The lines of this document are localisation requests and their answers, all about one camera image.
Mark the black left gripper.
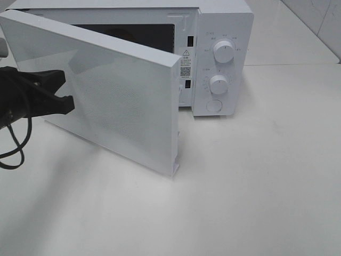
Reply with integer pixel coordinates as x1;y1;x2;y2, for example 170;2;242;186
1;66;75;128

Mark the white microwave door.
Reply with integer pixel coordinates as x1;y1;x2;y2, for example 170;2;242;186
1;10;180;176

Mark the round white door button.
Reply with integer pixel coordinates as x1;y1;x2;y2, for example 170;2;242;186
206;100;222;113

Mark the white dial knob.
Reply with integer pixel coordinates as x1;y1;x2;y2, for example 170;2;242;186
209;75;228;95
213;39;235;63

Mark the burger with cheese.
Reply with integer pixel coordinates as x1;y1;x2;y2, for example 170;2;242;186
104;26;136;42

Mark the white microwave oven body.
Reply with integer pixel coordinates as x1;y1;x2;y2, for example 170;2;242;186
1;7;254;116

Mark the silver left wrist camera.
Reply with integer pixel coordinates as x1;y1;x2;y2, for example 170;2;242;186
0;38;9;58

